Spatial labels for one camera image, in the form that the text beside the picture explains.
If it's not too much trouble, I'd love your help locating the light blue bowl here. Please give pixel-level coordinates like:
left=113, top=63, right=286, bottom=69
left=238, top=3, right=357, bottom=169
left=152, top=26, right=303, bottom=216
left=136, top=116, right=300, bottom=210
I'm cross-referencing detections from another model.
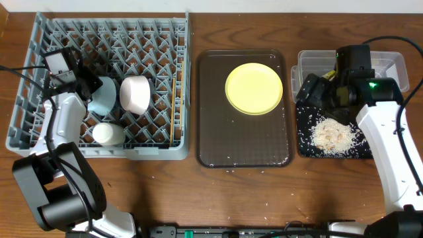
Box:
left=88, top=77, right=117, bottom=116

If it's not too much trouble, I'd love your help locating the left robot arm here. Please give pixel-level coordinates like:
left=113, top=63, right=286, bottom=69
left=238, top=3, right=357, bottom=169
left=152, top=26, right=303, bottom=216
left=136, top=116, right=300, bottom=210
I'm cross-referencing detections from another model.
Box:
left=12, top=63, right=137, bottom=237

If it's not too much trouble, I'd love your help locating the green orange snack wrapper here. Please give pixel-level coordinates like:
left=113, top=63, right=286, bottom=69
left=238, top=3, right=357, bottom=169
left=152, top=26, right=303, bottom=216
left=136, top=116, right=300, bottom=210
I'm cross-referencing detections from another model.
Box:
left=323, top=70, right=336, bottom=81

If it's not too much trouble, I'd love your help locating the clear plastic waste bin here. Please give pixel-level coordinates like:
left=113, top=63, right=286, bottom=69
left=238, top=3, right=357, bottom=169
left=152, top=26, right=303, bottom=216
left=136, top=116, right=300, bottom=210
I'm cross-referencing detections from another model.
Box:
left=291, top=50, right=410, bottom=102

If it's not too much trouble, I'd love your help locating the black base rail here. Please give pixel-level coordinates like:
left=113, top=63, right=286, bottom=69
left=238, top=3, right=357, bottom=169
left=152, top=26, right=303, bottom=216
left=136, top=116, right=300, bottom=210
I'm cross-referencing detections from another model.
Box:
left=145, top=225, right=397, bottom=238

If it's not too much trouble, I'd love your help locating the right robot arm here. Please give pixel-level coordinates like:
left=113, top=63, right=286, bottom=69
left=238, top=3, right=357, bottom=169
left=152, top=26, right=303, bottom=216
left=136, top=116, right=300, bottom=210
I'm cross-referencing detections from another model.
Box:
left=295, top=44, right=422, bottom=237

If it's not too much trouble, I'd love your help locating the yellow round plate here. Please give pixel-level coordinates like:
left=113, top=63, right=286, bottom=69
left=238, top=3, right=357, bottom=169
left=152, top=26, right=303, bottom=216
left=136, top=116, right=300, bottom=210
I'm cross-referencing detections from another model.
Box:
left=225, top=63, right=284, bottom=116

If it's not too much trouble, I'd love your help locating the rice food scraps pile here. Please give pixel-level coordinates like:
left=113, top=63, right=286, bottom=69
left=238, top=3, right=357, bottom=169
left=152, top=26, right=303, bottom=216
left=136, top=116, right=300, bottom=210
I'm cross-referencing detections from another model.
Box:
left=299, top=107, right=373, bottom=158

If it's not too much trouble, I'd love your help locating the white paper cup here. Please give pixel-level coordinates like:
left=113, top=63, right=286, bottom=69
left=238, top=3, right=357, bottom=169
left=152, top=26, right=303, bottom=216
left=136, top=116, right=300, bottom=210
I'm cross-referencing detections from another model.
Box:
left=93, top=122, right=126, bottom=147

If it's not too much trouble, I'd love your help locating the pale pink bowl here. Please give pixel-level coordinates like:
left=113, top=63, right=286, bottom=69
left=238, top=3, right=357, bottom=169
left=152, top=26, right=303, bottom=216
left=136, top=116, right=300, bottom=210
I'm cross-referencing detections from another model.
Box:
left=120, top=75, right=151, bottom=115

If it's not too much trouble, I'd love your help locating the dark brown serving tray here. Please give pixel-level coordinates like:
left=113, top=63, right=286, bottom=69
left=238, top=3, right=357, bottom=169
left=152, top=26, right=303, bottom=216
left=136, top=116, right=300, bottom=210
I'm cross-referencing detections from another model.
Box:
left=196, top=49, right=294, bottom=169

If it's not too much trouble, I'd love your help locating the grey plastic dish rack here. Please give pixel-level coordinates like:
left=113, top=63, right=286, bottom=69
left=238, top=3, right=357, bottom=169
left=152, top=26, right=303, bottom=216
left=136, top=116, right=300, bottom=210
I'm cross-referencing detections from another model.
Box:
left=5, top=13, right=191, bottom=160

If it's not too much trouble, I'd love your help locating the black rectangular waste tray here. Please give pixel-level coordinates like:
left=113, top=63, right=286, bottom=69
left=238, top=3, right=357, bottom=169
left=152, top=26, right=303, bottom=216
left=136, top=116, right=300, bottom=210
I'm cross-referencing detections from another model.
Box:
left=295, top=104, right=374, bottom=159

